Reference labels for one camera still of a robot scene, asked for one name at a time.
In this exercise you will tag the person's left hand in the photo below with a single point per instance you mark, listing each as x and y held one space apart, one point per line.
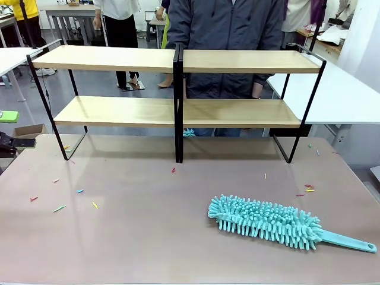
257 90

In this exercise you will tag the teal chenille duster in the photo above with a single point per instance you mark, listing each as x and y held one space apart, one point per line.
189 132
261 219

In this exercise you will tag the narrow wooden two-tier shelf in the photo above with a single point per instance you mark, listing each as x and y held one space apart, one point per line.
252 62

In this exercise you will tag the person in grey jacket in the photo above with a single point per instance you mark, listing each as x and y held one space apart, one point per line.
225 29

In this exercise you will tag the black tripod pole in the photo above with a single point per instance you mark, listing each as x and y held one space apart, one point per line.
26 29
315 35

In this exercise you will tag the table with white papers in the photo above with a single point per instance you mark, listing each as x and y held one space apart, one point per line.
332 34

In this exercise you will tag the person in green apron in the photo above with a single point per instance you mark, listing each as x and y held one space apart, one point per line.
164 35

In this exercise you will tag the flat metal floor plate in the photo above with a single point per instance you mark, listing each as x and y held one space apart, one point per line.
138 86

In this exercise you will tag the small grey-legged desk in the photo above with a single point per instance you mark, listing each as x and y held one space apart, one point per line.
155 22

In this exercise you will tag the person in black trousers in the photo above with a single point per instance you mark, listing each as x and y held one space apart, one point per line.
121 32

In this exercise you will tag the wide wooden two-tier shelf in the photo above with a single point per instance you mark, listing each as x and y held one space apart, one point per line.
104 59

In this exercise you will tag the small yellow scrap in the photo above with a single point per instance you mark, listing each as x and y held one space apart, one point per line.
95 205

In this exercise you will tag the grey-framed work desk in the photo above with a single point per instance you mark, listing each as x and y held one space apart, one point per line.
68 8

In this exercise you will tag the white sneaker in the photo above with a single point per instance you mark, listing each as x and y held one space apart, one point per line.
46 71

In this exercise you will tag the long green scrap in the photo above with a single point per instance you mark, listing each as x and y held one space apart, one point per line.
59 209

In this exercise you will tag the brown cardboard box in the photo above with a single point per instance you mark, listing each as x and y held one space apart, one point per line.
29 130

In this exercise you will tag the person in yellow jacket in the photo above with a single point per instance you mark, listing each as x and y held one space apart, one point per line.
29 9

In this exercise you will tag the green white flat item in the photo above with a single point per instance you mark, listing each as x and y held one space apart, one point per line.
9 116

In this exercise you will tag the black device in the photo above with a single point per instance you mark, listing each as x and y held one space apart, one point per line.
12 145

